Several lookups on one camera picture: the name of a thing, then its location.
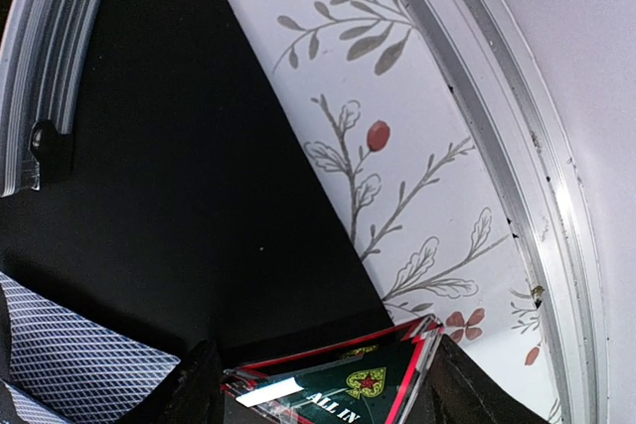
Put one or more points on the triangular all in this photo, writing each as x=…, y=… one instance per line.
x=371, y=379

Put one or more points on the black poker mat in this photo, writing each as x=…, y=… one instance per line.
x=190, y=213

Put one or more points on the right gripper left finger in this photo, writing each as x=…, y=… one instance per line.
x=190, y=393

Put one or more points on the floral tablecloth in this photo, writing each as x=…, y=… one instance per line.
x=379, y=125

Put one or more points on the dealt blue card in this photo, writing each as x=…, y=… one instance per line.
x=82, y=370
x=19, y=407

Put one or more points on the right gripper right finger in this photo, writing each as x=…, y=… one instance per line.
x=457, y=390

